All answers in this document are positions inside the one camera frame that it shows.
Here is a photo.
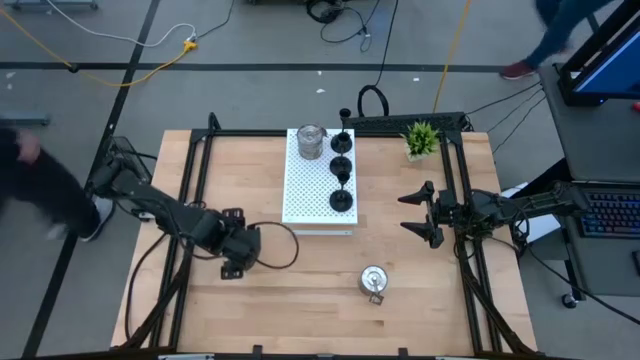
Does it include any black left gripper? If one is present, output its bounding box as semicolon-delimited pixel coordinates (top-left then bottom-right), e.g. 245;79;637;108
199;207;262;281

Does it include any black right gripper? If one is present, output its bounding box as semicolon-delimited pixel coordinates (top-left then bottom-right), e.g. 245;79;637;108
398;180;489;250

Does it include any black candle stick holder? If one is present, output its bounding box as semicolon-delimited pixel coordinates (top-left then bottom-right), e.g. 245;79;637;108
329;170;355;212
329;130;353;177
330;107;354;155

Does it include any galvanized metal tin candle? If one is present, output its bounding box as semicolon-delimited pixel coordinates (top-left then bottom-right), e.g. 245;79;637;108
296;123;329;161
357;264;390;306

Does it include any small green potted plant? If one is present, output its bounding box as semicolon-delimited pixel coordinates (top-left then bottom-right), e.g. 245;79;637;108
401;120;442;162

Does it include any white perforated metal shelf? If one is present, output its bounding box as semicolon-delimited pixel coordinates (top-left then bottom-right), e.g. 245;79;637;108
281;128;359;236

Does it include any white paper sheet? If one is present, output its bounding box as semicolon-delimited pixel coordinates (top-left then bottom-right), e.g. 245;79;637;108
504;182;562;245

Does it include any black perforated control box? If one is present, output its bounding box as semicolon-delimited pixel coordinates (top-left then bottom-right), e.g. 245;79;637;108
102;135;154;184

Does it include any grey computer cart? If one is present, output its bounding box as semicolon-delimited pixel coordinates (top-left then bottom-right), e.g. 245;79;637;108
537;64;640;309

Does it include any black backlit keyboard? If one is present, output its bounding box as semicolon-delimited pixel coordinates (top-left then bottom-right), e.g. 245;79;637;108
579;188;640;240

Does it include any person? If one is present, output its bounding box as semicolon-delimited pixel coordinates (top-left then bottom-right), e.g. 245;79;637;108
0;125;117;245
499;0;617;81

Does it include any black monitor blue screen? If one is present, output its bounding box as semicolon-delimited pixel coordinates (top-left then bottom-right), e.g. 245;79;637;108
557;0;640;107

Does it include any grey floor bar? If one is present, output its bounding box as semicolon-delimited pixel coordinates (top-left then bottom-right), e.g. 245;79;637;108
0;110;51;126
3;0;100;12

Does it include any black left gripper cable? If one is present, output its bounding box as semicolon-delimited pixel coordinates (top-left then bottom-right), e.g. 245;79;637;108
247;221;300;271

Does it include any black metal table frame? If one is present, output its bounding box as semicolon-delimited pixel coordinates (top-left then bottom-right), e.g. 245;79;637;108
112;112;541;360

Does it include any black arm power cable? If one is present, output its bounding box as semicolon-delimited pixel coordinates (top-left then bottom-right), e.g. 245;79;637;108
123;232;169;342

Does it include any black hanging cable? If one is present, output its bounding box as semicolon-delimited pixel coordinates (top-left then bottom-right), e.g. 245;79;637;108
356;0;401;119

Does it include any yellow hanging cable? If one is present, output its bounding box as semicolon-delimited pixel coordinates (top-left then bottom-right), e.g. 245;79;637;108
432;0;474;114

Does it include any yellow extension cable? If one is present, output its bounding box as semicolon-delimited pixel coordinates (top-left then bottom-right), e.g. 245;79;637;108
0;7;200;89

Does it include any white power cable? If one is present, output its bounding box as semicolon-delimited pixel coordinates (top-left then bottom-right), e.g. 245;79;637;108
47;0;199;49

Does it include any black floor cable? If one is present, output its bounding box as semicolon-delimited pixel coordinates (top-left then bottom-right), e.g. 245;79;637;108
524;242;640;326

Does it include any black cable bundle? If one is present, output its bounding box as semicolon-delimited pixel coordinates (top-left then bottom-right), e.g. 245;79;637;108
304;0;374;54

